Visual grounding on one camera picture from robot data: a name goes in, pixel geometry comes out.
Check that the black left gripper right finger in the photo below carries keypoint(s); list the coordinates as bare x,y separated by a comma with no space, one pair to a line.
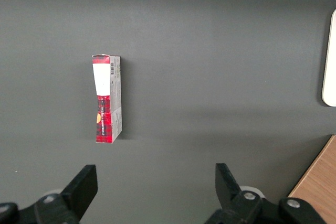
231,197

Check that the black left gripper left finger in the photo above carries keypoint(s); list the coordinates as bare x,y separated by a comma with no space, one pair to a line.
78,192

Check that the wooden drawer cabinet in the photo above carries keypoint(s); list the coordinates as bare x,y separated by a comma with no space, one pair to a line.
320,187

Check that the red white cardboard box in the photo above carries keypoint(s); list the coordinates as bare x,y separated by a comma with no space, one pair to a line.
105,77

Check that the beige rectangular tray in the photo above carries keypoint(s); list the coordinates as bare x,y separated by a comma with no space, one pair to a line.
330,64

